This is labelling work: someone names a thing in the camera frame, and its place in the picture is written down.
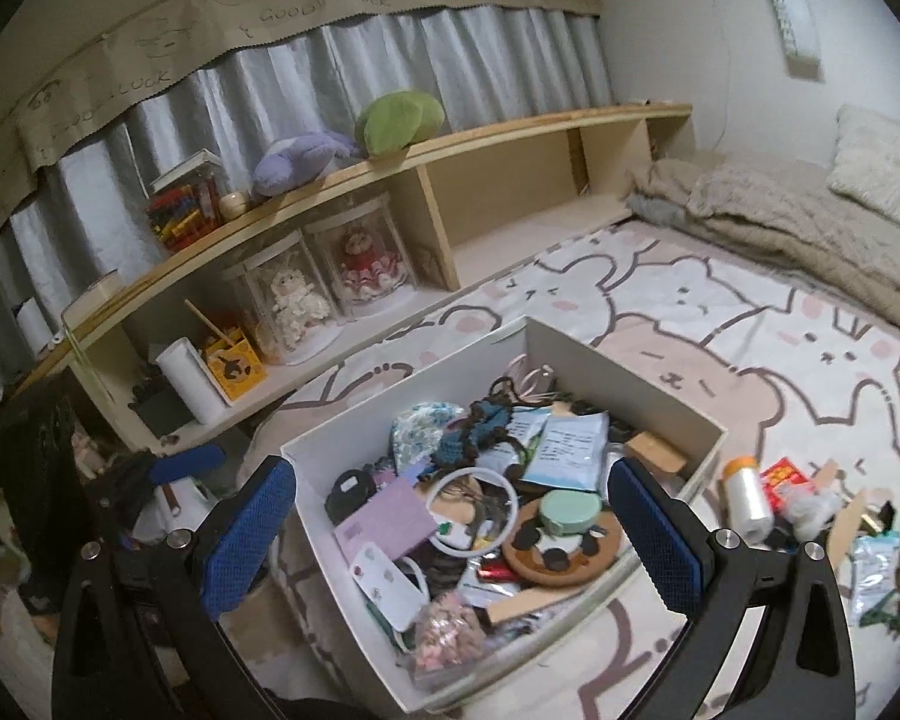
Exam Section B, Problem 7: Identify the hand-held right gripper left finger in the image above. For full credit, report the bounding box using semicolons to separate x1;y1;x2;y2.
51;456;298;720

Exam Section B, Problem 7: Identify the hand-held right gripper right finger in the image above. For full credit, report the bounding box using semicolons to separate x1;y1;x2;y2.
607;457;860;720

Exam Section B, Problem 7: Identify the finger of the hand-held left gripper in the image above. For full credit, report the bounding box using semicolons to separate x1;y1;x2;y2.
101;443;228;503

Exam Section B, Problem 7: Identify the white storage box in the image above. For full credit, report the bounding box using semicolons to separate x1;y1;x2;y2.
279;316;728;713

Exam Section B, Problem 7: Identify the paper towel roll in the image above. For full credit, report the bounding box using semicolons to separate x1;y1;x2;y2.
155;337;230;426

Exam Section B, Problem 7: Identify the wooden block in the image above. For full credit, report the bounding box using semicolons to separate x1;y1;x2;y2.
625;430;689;479

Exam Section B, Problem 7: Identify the round green tin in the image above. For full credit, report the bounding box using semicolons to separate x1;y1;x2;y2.
537;490;608;539

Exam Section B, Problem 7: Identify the clear bottle with orange cap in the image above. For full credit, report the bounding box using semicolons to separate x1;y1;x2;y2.
721;455;776;546

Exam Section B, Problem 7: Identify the cookie shaped coaster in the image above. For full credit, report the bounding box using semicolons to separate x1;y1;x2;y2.
502;499;625;589

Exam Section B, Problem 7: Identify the yellow cardboard box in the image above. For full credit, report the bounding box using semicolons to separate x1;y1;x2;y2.
201;325;268;401

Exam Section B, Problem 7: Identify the black round pouch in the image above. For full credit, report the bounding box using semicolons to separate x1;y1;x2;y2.
323;468;377;527

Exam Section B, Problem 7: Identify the teal foil packet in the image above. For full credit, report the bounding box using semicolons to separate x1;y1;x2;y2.
523;411;610;494

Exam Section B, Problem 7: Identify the white tissue roll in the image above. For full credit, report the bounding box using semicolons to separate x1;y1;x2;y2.
12;298;55;355

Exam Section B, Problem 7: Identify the red snack packet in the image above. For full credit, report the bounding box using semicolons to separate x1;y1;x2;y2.
760;457;816;516

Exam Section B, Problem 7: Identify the lilac card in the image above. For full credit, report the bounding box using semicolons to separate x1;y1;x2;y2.
334;475;437;565

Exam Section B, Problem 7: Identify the white earring card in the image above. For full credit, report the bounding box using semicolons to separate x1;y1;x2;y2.
348;540;430;632

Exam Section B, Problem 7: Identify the small white plush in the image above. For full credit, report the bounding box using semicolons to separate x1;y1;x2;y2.
783;487;846;542

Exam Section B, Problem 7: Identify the clear doll display case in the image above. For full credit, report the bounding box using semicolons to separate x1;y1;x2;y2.
220;231;340;366
303;193;422;320

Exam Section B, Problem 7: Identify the white dress doll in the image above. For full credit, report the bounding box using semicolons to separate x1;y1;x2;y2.
268;265;332;351

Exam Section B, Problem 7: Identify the flat wooden piece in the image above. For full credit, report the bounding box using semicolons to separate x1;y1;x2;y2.
825;490;899;565

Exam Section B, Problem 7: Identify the pink ribbon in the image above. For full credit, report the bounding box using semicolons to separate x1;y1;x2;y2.
493;363;557;404

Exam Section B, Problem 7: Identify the floral fabric pouch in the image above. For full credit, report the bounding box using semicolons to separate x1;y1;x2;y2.
389;400;467;475

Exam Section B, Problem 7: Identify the dark teal crochet piece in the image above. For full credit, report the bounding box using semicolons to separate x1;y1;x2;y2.
430;396;535;471

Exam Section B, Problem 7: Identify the silver teal packet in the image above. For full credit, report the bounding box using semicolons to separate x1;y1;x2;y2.
846;531;900;629

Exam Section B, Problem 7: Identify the bag of pink beads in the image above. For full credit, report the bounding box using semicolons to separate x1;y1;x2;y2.
411;591;490;674

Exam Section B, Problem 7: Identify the bunny printed blanket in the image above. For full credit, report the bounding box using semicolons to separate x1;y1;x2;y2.
251;225;900;720

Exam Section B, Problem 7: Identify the clear jar of crayons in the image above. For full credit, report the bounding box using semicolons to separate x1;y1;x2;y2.
145;149;224;253

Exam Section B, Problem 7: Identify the red dress doll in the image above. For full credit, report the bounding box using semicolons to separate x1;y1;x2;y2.
336;228;400;302

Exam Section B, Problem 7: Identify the purple plush toy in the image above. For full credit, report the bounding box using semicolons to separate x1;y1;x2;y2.
250;130;362;200

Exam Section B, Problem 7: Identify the beige comforter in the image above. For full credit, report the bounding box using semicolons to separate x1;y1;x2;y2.
628;152;900;347

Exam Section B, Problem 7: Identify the green plush toy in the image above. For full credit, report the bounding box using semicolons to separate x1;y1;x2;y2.
354;89;446;159

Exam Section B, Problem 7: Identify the fluffy beige pillow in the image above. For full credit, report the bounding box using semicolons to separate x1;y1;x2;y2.
827;105;900;227

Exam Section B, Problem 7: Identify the long wooden shelf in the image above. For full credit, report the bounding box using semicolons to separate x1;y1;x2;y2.
11;102;695;452

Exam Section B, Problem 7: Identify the grey curtain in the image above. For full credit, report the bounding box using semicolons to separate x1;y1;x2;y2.
0;4;614;406

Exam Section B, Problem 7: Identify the brown paper valance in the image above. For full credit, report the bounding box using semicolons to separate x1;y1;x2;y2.
0;0;602;267

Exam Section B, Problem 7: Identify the white ring hoop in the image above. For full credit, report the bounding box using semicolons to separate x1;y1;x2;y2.
425;466;520;557

